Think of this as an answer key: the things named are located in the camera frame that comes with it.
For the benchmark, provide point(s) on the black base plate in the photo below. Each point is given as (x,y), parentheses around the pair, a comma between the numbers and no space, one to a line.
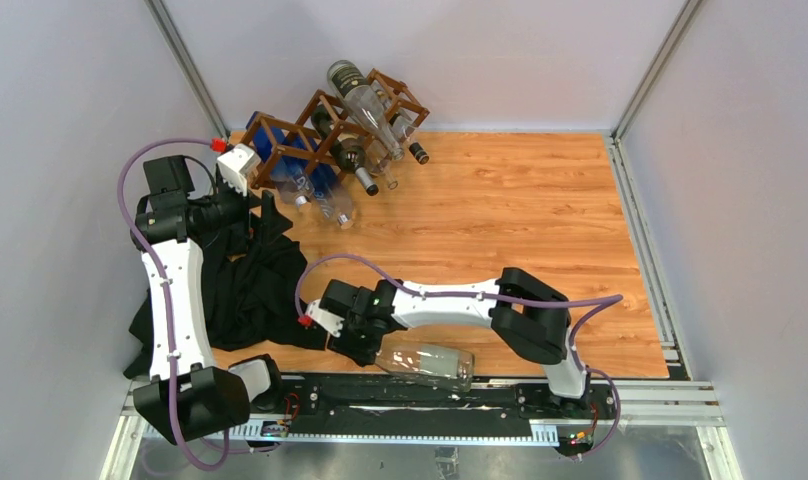
(377,406)

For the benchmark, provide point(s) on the black cloth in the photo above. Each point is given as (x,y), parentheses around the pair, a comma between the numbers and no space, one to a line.
(248,292)

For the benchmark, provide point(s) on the blue glass bottle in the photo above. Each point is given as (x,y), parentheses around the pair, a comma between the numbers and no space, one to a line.
(268,136)

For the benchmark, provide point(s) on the clear bottle lower left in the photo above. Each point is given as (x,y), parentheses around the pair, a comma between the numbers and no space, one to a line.
(292,183)

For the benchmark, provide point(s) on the dark green wine bottle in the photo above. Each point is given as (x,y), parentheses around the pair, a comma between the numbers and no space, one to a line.
(346,149)

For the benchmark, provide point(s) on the clear bottle dark label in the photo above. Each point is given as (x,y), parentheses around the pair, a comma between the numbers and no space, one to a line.
(351,86)
(427,364)

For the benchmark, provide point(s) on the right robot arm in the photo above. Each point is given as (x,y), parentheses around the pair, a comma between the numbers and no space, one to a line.
(530,317)

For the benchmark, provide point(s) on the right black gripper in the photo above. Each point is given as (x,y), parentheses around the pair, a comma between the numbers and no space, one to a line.
(362,352)

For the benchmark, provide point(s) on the brown wooden wine rack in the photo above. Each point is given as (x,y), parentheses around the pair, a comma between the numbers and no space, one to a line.
(401,96)

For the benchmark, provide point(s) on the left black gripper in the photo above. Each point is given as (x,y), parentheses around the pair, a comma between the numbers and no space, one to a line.
(272,222)

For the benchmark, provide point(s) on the clear bottle black cap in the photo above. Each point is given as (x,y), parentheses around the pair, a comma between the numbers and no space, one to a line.
(403,127)

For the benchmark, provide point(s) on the clear bottle middle lower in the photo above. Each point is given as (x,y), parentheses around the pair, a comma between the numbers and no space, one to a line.
(380,164)

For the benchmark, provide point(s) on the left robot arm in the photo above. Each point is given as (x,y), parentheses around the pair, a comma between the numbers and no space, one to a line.
(188,397)

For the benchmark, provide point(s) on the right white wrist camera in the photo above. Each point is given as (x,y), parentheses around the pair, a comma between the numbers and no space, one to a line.
(315,315)

